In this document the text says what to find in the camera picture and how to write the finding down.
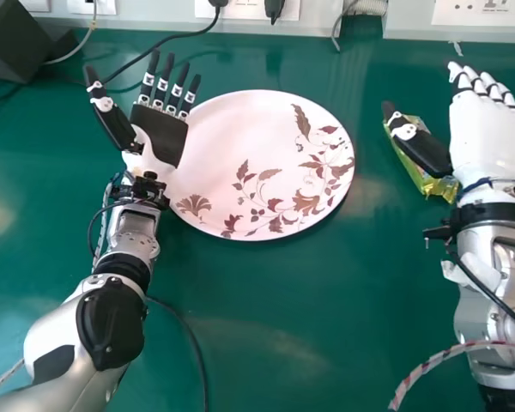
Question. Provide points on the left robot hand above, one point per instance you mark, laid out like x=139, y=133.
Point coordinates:
x=163, y=137

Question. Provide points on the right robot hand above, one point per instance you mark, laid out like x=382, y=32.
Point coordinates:
x=485, y=133

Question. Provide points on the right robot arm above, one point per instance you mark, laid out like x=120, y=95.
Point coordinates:
x=493, y=326

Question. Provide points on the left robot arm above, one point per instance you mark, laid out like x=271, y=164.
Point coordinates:
x=98, y=326

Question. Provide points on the yellow-green biscuit packet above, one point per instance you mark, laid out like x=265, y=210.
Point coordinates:
x=429, y=180

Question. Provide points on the plate with brown leaf pattern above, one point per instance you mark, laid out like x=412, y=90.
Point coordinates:
x=257, y=154

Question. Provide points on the white socket strip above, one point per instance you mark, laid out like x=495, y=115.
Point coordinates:
x=480, y=12
x=244, y=8

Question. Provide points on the black plug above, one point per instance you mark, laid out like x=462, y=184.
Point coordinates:
x=219, y=2
x=274, y=9

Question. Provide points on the black box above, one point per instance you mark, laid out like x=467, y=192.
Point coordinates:
x=13, y=38

